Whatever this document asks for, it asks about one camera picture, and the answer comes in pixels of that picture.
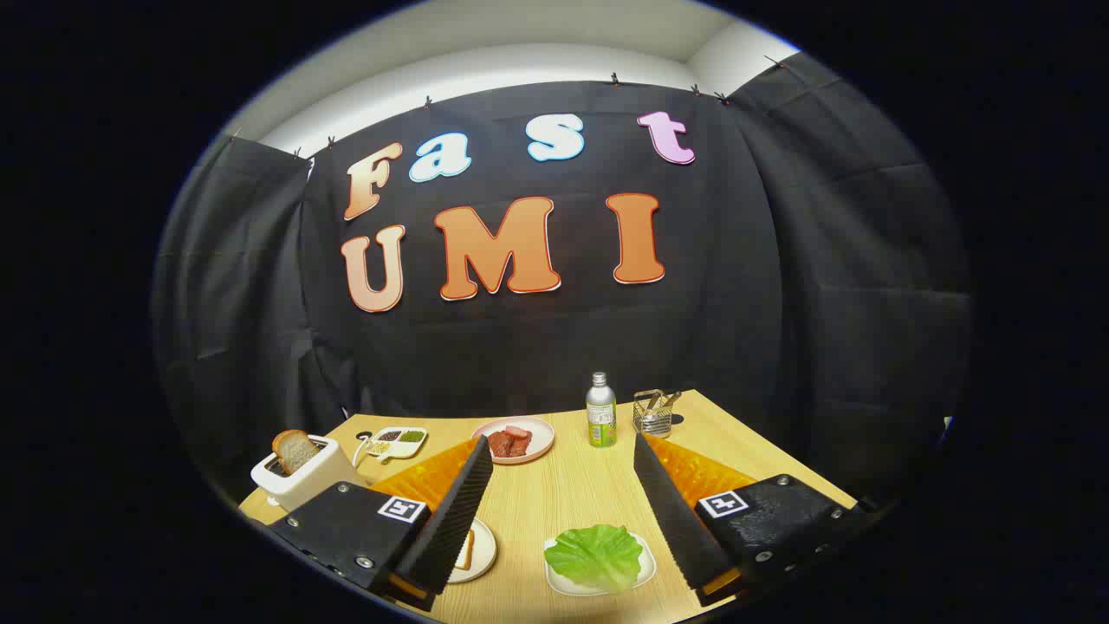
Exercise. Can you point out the silver bottle with green label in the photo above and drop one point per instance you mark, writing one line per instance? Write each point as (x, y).
(600, 416)

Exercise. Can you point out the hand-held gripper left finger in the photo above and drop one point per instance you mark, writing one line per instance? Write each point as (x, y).
(459, 511)

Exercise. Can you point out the toasted bread slice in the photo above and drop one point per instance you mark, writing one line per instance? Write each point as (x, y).
(295, 451)

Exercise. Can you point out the white divided dish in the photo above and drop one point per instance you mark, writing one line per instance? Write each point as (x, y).
(405, 449)

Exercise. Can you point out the black backdrop cloth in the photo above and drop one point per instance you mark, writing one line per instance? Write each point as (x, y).
(563, 347)

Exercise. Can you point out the white bread slice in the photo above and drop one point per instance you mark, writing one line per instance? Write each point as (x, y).
(466, 555)

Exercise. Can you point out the green lettuce leaf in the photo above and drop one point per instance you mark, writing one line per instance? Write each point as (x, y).
(593, 555)

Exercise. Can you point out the pink plate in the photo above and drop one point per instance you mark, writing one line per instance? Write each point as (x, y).
(540, 442)

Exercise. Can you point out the heap of green beans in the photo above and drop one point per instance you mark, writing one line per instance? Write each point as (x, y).
(411, 436)

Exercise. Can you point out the white toaster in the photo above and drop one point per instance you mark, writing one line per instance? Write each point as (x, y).
(312, 483)

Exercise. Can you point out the square white plate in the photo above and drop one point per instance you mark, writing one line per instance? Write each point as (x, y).
(649, 563)

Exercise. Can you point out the dark red meat slice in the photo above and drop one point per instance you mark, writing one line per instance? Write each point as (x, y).
(521, 447)
(500, 445)

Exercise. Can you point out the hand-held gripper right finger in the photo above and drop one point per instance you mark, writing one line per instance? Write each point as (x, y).
(671, 511)

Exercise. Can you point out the round white plate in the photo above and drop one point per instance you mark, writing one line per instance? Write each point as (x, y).
(486, 555)

